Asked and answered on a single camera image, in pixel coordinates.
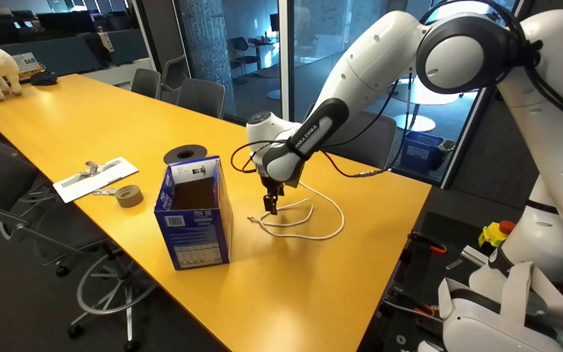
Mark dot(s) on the grey metal clip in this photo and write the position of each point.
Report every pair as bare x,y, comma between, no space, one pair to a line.
91,169

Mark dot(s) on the white paper sheet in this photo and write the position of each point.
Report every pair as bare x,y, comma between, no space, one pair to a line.
113,173

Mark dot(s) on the white VR headset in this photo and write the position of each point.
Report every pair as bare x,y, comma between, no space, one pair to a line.
490,329

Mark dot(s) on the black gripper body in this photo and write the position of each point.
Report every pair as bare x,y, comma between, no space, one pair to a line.
275,186

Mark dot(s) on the clear plastic bar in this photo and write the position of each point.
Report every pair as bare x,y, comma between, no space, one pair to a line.
474,255

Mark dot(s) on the small white card box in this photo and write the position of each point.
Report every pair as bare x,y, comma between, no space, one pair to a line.
29,63

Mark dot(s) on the dark grey sofa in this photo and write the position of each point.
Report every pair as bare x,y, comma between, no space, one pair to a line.
60,51

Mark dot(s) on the blue waste bin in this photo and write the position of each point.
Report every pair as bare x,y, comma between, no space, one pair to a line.
426,155

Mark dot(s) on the grey office chair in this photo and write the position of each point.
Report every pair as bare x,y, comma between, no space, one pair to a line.
373,139
146,83
1,176
177,71
201,98

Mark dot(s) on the black tape roll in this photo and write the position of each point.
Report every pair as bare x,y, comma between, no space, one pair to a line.
175,157

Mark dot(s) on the white side table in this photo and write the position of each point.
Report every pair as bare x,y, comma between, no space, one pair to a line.
117,73

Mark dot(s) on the tan tape roll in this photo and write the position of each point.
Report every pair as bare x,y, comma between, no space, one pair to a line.
128,202

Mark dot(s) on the blue cardboard box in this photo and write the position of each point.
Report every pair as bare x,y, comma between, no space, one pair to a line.
195,241

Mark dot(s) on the small black object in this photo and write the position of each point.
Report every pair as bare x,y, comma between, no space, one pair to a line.
44,79

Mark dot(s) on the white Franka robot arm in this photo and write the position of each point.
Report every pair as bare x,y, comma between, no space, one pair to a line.
557,163

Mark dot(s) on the black perforated mounting table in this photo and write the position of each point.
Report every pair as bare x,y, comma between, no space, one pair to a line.
420,280

